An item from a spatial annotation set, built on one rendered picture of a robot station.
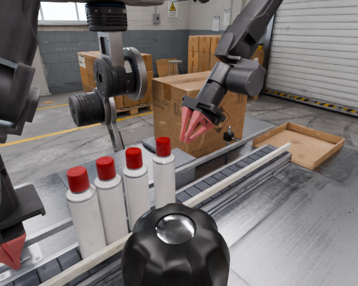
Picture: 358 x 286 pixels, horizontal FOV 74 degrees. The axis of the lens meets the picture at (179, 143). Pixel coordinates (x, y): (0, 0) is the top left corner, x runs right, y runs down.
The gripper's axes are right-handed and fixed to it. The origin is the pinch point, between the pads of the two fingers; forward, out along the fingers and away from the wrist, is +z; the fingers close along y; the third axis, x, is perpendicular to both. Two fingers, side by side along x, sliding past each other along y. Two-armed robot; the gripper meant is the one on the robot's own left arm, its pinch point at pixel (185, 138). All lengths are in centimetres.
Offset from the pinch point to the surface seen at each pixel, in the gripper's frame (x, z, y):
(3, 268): -19.1, 39.6, -6.0
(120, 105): 152, -12, -295
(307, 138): 73, -32, -1
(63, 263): -11.3, 34.4, -0.9
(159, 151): -5.8, 5.5, 0.8
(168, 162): -3.6, 6.6, 2.6
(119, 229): -6.6, 23.4, 3.0
